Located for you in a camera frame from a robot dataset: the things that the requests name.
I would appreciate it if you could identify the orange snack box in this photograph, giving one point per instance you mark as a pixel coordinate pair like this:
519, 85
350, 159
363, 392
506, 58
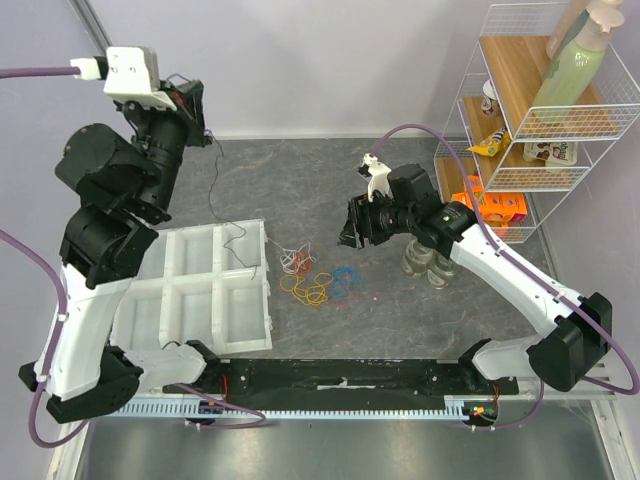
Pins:
500, 210

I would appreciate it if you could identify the beige pump bottle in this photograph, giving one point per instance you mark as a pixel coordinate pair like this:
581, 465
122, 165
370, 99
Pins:
571, 23

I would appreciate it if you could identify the yellow snack bag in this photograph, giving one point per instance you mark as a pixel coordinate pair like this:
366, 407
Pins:
498, 141

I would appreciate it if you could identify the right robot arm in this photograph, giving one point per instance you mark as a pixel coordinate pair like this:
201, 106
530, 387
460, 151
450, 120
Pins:
565, 345

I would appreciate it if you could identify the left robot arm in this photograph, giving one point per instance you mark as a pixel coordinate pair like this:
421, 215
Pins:
125, 187

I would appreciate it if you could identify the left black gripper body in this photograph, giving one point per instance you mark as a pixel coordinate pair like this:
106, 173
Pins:
167, 125

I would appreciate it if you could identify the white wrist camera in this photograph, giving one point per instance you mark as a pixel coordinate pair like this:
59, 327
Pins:
130, 74
376, 174

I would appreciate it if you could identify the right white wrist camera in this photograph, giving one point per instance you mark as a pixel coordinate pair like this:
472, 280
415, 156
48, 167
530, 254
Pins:
376, 174

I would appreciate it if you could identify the white wire shelf rack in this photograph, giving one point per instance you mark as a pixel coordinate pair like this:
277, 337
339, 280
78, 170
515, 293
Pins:
510, 52

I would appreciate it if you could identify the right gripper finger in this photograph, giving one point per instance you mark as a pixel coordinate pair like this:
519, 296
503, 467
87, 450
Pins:
355, 212
353, 234

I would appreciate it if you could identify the right glass water bottle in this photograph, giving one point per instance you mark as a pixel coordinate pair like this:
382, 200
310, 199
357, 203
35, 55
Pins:
441, 271

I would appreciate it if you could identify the glass water bottle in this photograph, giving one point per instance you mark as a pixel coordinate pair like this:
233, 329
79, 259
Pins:
416, 259
441, 271

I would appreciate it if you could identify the aluminium corner post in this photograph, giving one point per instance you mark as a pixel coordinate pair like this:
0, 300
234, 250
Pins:
93, 26

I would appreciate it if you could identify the green lotion pump bottle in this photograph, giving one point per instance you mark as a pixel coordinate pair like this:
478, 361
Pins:
576, 66

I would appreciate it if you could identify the white compartment tray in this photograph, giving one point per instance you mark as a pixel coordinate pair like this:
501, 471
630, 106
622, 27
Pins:
207, 283

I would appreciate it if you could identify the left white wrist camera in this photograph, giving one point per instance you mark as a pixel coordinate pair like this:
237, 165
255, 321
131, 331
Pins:
130, 74

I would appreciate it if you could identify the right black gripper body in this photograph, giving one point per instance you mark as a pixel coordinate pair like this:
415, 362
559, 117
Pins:
360, 220

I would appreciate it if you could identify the left glass water bottle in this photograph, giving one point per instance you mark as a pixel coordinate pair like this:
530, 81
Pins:
416, 259

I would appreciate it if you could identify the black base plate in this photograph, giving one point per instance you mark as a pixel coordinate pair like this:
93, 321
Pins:
347, 384

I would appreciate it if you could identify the small white cup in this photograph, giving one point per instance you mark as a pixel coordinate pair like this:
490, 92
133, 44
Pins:
489, 106

